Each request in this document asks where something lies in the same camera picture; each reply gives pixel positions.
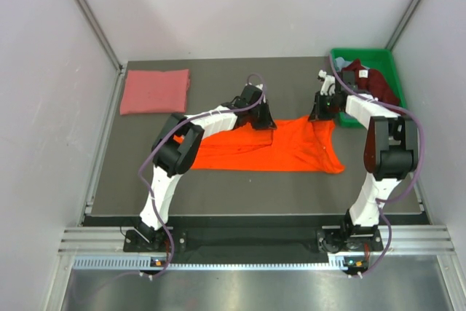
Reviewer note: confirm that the corner aluminium post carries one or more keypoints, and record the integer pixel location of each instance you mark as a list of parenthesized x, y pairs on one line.
[(402, 24), (96, 28)]

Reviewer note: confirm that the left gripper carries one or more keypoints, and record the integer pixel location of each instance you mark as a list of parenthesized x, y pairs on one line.
[(267, 121)]

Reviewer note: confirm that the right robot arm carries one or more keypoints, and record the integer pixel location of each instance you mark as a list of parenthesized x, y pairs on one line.
[(391, 152)]

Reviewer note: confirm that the left corner aluminium post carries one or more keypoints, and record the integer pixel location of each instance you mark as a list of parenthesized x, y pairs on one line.
[(96, 28)]

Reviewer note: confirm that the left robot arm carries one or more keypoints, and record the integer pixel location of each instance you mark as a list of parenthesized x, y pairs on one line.
[(175, 150)]

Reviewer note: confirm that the right corner aluminium post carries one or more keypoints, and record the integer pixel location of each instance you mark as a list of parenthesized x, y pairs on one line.
[(402, 24)]

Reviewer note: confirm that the grey slotted cable duct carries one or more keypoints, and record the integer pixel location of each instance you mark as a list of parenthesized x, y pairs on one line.
[(151, 263)]

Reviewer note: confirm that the light blue t-shirt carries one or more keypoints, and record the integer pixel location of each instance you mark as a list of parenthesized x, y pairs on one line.
[(339, 63)]

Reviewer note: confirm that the maroon t-shirt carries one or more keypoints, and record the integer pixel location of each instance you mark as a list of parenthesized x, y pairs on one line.
[(373, 81)]

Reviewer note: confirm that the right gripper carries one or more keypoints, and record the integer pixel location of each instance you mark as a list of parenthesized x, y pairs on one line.
[(317, 112)]

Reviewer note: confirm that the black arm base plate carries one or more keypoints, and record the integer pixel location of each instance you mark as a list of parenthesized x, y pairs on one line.
[(225, 239)]

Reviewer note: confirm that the folded pink t-shirt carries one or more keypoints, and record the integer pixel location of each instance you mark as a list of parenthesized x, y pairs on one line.
[(153, 92)]

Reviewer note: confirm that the green plastic bin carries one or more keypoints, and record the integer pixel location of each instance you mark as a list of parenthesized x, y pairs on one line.
[(379, 59)]

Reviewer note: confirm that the orange t-shirt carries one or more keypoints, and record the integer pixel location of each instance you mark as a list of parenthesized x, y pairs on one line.
[(296, 145)]

